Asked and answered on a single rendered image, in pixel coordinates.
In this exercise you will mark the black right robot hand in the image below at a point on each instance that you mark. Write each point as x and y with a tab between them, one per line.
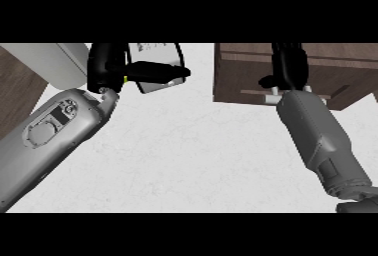
290	66

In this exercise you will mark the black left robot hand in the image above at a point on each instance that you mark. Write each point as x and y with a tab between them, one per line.
105	66

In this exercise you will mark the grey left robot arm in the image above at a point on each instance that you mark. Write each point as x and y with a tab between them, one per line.
49	143

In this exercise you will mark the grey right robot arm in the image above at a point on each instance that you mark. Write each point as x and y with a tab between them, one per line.
315	140

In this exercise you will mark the brown wooden drawer front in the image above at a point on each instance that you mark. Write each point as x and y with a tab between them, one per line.
237	80

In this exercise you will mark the brown wooden cabinet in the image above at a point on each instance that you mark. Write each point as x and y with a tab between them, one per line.
340	53

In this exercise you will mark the pale grey appliance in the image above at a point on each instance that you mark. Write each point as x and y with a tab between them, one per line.
49	60

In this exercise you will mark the brown wooden panel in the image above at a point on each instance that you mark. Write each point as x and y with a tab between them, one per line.
17	93

